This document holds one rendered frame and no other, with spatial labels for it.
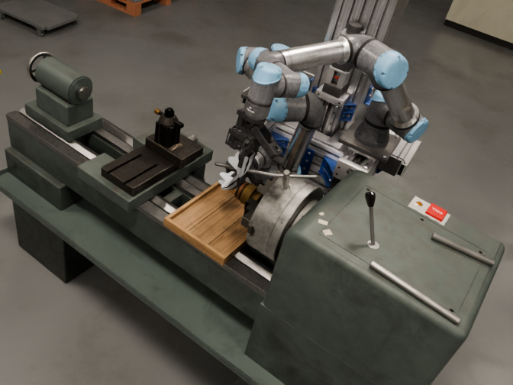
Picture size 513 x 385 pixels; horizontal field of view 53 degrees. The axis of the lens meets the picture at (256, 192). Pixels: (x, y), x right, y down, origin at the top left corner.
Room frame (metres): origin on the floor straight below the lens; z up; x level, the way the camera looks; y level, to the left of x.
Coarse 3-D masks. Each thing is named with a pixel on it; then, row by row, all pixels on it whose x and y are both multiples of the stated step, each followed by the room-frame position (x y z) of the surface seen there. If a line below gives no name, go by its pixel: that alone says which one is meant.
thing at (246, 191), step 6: (240, 186) 1.47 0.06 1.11; (246, 186) 1.48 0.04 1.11; (252, 186) 1.48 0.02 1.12; (240, 192) 1.46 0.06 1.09; (246, 192) 1.45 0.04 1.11; (252, 192) 1.45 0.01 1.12; (258, 192) 1.47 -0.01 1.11; (240, 198) 1.45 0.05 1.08; (246, 198) 1.44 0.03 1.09; (252, 198) 1.44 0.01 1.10; (258, 198) 1.44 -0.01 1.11
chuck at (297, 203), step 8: (312, 184) 1.44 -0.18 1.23; (304, 192) 1.37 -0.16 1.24; (312, 192) 1.39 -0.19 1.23; (320, 192) 1.47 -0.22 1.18; (296, 200) 1.33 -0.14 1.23; (304, 200) 1.34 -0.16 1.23; (288, 208) 1.31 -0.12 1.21; (296, 208) 1.31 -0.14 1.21; (280, 216) 1.29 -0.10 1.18; (288, 216) 1.28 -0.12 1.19; (280, 224) 1.27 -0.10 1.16; (288, 224) 1.27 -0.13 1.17; (272, 232) 1.26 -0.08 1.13; (280, 232) 1.25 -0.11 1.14; (272, 240) 1.25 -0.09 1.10; (280, 240) 1.25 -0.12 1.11; (272, 248) 1.25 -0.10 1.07; (272, 256) 1.25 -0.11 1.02
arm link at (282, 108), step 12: (240, 48) 2.05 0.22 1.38; (252, 48) 2.07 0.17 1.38; (264, 48) 2.11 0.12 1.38; (240, 60) 2.00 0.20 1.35; (240, 72) 2.01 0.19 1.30; (252, 72) 1.94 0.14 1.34; (276, 108) 1.63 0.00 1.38; (288, 108) 1.64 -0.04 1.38; (300, 108) 1.66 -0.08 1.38; (276, 120) 1.64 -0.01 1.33; (288, 120) 1.65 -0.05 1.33; (300, 120) 1.67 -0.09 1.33
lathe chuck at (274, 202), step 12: (276, 180) 1.40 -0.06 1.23; (300, 180) 1.44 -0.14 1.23; (276, 192) 1.36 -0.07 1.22; (288, 192) 1.36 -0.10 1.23; (264, 204) 1.32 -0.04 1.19; (276, 204) 1.32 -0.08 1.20; (252, 216) 1.30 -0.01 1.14; (264, 216) 1.29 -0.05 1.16; (276, 216) 1.29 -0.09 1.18; (264, 228) 1.27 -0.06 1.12; (252, 240) 1.28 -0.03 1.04; (264, 240) 1.26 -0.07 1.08; (264, 252) 1.27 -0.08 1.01
